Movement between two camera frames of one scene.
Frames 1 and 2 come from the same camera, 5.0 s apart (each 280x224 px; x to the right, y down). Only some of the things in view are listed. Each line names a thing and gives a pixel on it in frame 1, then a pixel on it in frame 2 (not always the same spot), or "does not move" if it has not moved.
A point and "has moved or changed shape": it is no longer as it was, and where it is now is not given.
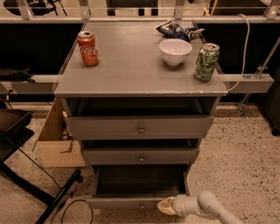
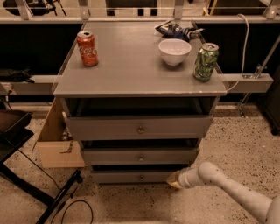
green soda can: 206,61 does not move
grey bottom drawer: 136,186 has moved or changed shape
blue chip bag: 173,30 does not move
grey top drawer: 138,127 does not move
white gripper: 178,206 → 183,178
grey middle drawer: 140,156 does not move
